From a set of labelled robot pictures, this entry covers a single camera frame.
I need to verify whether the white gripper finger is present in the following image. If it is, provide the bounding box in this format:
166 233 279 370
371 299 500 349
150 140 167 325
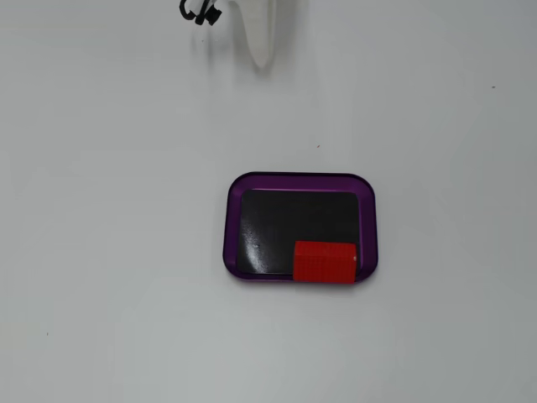
233 0 281 71

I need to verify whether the black cable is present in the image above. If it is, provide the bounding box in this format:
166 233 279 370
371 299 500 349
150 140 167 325
179 0 222 27

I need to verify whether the red perforated block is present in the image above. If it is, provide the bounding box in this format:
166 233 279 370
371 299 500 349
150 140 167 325
291 239 359 286

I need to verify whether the purple tray with black liner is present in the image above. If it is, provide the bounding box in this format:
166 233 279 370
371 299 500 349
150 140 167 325
222 170 380 287

